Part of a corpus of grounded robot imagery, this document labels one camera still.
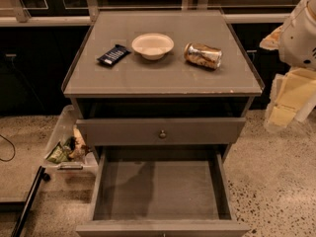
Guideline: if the orange soda can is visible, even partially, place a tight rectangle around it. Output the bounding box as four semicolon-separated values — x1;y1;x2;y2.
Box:
184;43;222;70

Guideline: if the dark blue snack bar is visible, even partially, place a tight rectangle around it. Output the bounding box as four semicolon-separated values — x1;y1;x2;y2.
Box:
98;44;130;66

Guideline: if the open grey middle drawer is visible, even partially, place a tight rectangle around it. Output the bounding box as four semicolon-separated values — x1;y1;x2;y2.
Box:
76;148;249;237

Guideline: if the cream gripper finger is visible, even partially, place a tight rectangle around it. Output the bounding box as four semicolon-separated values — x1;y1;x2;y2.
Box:
260;27;281;50
264;67;316;128

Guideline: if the black metal floor rail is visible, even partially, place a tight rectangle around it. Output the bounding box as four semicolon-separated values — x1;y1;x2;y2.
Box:
11;166;45;237

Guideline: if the white paper bowl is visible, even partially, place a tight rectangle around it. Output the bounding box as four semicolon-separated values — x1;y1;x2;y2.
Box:
131;34;174;60

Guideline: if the grey top drawer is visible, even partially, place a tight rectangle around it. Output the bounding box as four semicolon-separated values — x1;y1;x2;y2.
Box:
76;118;246;146

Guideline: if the clear plastic storage bin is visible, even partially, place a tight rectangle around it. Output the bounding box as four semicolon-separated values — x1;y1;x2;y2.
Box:
40;104;99;177

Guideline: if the green snack bag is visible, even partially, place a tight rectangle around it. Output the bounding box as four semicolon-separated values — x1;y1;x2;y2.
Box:
46;142;72;164

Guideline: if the white window frame rail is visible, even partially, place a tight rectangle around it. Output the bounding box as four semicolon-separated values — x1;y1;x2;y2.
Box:
0;0;300;26

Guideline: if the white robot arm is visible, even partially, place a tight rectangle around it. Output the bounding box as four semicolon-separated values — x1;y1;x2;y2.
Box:
260;0;316;132

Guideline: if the crumpled brown snack bag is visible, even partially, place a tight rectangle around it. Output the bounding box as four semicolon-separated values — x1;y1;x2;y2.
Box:
67;127;89;161

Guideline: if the black floor cable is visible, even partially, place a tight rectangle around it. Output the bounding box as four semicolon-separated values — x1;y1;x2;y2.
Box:
0;133;17;163

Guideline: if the grey drawer cabinet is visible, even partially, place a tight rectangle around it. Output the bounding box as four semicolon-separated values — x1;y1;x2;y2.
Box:
63;11;263;155

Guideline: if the brass drawer knob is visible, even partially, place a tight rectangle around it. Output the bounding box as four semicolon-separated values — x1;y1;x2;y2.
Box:
159;130;167;139

